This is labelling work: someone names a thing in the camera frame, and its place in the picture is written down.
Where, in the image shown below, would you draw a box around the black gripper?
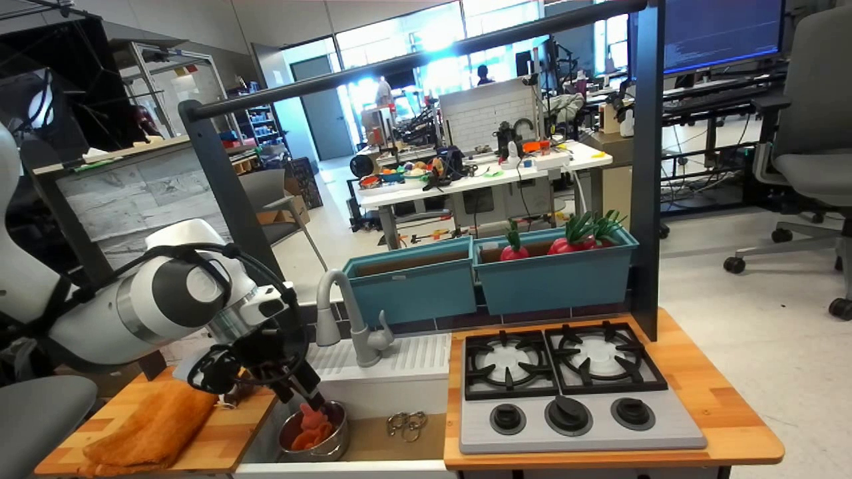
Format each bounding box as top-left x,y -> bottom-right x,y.
187,309 -> 339,421

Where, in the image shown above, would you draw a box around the salmon pink plush toy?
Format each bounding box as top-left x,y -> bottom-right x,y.
290,404 -> 341,452

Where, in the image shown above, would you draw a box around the brown white penguin plush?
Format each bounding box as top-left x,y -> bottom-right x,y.
222,376 -> 262,408

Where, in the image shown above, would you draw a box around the orange terry towel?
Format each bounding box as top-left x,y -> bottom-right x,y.
82,378 -> 222,470

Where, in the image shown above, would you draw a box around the white sink basin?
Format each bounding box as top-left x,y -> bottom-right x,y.
235,331 -> 458,479

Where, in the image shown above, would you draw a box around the grey toy faucet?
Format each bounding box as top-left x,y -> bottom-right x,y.
314,268 -> 399,369

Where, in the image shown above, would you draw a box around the black stove knob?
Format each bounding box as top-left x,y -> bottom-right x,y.
609,394 -> 657,434
543,394 -> 597,436
491,401 -> 528,436

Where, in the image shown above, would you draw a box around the red toy radish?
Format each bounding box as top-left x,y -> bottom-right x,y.
498,221 -> 532,264

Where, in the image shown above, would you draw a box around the grey toy gas stove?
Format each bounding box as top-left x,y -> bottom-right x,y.
458,319 -> 711,458

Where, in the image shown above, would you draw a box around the red toy vegetable green leaves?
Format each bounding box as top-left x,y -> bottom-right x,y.
547,209 -> 629,257

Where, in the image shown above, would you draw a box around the stainless steel pot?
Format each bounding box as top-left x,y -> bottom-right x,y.
278,398 -> 352,462

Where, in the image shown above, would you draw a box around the bunch of metal rings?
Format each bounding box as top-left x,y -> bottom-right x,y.
384,409 -> 432,445

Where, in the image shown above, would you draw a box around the empty teal planter box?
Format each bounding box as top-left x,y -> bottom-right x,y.
341,236 -> 480,331

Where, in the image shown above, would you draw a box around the grey padded chair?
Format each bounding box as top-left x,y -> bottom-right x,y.
0,372 -> 102,479

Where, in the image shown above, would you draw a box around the teal planter box with vegetables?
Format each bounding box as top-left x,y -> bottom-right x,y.
472,221 -> 639,316

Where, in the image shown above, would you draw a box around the grey door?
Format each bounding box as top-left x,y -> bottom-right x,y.
289,52 -> 358,166

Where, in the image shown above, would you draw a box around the white workbench table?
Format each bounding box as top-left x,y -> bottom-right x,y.
358,139 -> 615,249

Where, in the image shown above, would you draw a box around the white board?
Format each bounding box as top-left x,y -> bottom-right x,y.
436,76 -> 547,155

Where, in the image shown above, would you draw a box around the computer monitor blue screen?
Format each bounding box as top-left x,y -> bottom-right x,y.
660,0 -> 792,79

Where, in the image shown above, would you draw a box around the grey office chair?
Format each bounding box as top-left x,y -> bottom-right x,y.
721,3 -> 852,323

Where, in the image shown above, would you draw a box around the black metal frame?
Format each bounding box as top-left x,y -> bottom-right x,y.
177,0 -> 668,343

